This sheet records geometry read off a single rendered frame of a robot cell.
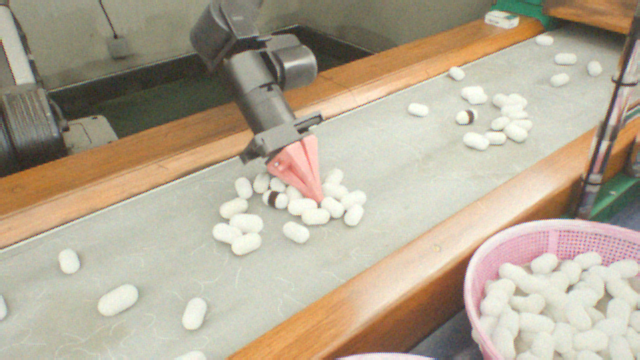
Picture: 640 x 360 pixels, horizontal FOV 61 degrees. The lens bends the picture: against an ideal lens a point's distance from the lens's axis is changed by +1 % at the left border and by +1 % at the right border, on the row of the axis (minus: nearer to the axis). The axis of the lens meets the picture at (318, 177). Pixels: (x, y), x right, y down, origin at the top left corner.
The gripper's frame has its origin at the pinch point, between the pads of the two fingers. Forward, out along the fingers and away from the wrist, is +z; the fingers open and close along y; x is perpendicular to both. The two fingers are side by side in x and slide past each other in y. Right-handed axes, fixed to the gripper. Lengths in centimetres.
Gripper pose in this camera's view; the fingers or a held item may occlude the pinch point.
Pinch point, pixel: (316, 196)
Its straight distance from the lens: 66.2
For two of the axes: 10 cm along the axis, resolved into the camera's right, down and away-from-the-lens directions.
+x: -4.3, 3.6, 8.3
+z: 5.0, 8.6, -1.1
